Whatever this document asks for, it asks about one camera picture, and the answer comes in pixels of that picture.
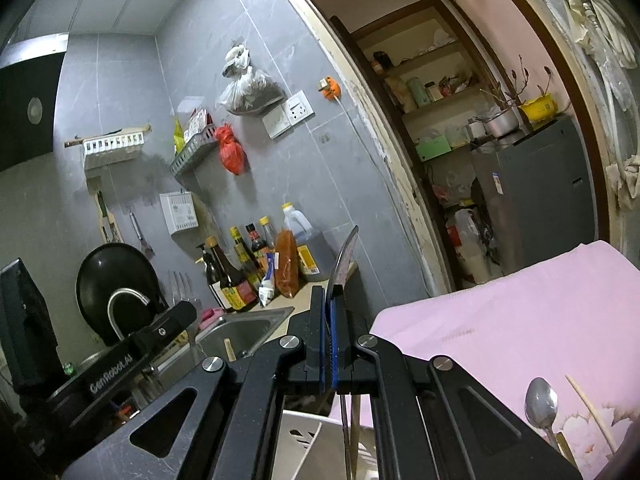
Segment wooden chopstick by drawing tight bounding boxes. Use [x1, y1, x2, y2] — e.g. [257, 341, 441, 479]
[349, 394, 361, 480]
[565, 374, 617, 454]

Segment dark steel spoon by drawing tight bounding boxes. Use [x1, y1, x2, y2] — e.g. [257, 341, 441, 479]
[326, 226, 359, 479]

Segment gold spoon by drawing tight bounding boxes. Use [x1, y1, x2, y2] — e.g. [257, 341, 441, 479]
[554, 431, 578, 468]

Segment white plastic utensil caddy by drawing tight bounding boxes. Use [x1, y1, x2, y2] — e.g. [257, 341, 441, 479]
[271, 410, 346, 479]

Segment dark soy sauce bottle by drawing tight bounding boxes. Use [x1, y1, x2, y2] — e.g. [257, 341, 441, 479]
[205, 236, 257, 312]

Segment chrome faucet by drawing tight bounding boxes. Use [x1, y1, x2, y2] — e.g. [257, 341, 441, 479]
[106, 287, 153, 341]

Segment blue white packet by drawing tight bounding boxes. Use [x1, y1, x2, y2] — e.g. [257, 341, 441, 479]
[258, 252, 277, 307]

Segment dark vinegar bottle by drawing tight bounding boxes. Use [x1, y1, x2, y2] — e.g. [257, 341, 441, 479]
[198, 244, 227, 312]

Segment black wok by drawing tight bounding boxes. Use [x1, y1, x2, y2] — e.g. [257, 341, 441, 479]
[75, 243, 167, 347]

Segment orange spice bag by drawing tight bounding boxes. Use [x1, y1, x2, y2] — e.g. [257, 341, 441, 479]
[274, 229, 299, 298]

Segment red cap sauce bottle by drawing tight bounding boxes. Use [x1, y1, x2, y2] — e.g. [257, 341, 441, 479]
[245, 223, 271, 275]

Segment pink floral table cloth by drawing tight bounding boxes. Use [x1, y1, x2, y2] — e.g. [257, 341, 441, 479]
[370, 242, 639, 479]

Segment large oil jug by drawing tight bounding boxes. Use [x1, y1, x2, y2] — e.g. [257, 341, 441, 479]
[282, 203, 335, 282]

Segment grey refrigerator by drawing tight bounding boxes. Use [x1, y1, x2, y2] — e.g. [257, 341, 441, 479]
[471, 115, 597, 274]

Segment red plastic bag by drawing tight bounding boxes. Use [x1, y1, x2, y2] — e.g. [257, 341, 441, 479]
[215, 122, 246, 176]

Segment steel pot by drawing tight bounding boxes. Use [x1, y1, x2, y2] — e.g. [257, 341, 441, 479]
[483, 107, 520, 139]

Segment clear bag of dried goods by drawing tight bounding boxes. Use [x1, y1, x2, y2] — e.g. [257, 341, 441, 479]
[217, 44, 284, 116]

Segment yellow pot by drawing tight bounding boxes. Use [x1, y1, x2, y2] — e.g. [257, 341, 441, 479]
[518, 93, 559, 124]

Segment white wall box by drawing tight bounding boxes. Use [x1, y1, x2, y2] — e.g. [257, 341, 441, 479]
[158, 191, 200, 235]

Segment grey wall shelf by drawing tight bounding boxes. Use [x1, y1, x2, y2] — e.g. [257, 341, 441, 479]
[169, 124, 217, 177]

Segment white wall basket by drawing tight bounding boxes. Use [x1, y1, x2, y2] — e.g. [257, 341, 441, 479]
[64, 124, 152, 172]

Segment white wall socket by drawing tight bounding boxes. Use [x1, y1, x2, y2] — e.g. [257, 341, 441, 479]
[262, 91, 314, 139]

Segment orange wall hook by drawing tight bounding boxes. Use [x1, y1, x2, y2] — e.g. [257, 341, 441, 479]
[318, 76, 342, 101]

